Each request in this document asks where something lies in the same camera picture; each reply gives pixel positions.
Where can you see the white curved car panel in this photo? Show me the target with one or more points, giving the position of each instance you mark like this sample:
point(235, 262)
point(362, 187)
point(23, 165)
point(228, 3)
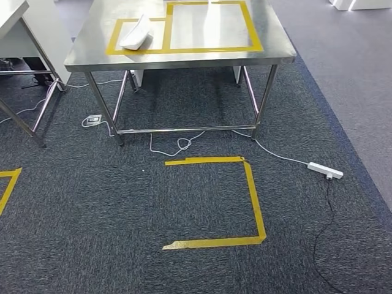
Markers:
point(136, 34)

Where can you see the stainless steel workbench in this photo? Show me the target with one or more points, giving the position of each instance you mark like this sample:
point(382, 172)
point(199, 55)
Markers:
point(91, 40)

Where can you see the yellow floor tape outline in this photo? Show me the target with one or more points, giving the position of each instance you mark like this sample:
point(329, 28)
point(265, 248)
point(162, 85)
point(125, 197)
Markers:
point(214, 242)
point(9, 173)

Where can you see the floor socket box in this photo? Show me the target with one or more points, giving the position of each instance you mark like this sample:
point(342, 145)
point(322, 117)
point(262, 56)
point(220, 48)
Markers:
point(94, 119)

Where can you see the white power strip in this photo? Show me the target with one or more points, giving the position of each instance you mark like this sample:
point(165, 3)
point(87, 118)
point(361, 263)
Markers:
point(325, 170)

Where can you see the black floor object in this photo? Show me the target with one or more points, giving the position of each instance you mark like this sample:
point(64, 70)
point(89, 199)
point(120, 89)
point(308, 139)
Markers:
point(36, 69)

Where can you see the yellow tape frame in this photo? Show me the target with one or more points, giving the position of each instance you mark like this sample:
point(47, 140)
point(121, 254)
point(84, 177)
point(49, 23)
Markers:
point(168, 32)

